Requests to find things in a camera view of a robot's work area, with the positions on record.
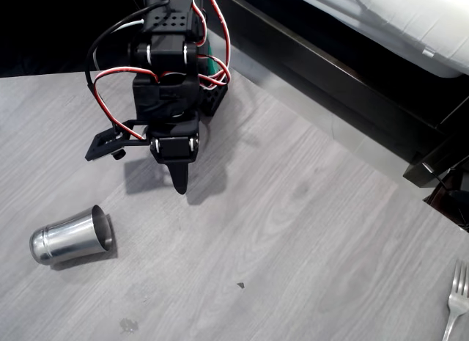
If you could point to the silver metal fork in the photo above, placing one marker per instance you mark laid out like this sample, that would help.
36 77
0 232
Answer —
458 300

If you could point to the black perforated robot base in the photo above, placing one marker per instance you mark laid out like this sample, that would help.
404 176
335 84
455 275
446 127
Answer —
214 99

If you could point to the white mattress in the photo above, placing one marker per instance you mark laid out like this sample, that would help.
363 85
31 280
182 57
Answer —
403 14

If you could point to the dark wooden bed frame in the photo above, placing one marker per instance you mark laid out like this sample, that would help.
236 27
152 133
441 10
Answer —
329 73

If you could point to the shiny steel cup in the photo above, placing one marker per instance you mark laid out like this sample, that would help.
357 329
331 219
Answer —
67 238

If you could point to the green clamp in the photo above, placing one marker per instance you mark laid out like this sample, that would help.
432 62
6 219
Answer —
212 64

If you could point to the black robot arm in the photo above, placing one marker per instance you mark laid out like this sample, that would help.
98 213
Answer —
168 56

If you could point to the black gripper camera mount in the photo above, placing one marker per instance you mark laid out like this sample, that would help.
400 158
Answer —
100 144

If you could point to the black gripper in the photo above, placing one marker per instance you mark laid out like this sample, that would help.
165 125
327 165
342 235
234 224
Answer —
175 148

